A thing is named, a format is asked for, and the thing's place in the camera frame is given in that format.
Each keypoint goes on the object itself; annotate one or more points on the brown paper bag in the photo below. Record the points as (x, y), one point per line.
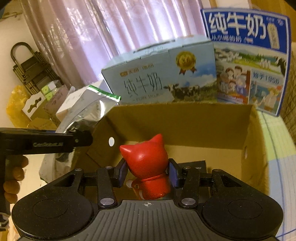
(39, 119)

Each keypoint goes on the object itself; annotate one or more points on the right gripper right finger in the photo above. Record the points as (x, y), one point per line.
(185, 185)

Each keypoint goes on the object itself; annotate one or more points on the light blue milk carton box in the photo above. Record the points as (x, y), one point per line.
(181, 69)

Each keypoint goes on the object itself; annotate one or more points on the person left hand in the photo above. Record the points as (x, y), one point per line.
(16, 174)

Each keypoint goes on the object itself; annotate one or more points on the red cat figurine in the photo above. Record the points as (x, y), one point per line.
(148, 161)

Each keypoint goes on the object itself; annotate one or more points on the black folding cart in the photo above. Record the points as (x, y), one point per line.
(35, 72)

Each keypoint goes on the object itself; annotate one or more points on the yellow plastic bag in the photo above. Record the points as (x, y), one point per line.
(14, 108)

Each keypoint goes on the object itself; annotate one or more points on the quilted beige chair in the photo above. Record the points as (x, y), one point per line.
(288, 110)

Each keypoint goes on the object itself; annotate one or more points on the green tissue stack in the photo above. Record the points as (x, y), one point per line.
(50, 89)

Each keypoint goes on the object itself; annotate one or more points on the silver foil pouch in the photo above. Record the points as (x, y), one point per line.
(88, 110)

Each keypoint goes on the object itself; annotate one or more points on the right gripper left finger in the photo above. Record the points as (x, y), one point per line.
(107, 179)

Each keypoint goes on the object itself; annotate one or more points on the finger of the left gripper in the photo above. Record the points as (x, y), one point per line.
(83, 138)

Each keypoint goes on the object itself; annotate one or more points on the pink curtain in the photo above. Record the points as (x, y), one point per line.
(78, 38)

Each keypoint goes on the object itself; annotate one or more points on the black rectangular product box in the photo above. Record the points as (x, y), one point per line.
(199, 165)

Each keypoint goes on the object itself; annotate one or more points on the white beige appliance box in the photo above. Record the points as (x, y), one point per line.
(73, 97)

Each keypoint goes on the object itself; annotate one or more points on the dark blue milk carton box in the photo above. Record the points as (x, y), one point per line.
(252, 53)

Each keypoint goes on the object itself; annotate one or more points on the brown cardboard box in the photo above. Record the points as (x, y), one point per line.
(225, 136)

